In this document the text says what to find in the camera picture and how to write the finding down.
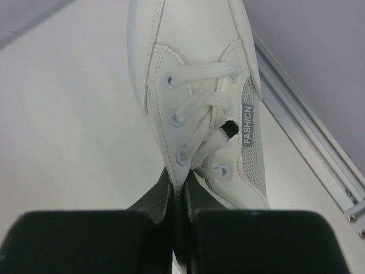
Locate white sneaker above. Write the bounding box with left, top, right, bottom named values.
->
left=125, top=0, right=271, bottom=211

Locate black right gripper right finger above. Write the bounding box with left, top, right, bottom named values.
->
left=184, top=172, right=350, bottom=273

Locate aluminium side floor rail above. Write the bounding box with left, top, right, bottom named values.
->
left=253, top=35, right=364, bottom=241

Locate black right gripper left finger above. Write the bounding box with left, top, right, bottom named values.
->
left=1, top=171, right=173, bottom=273

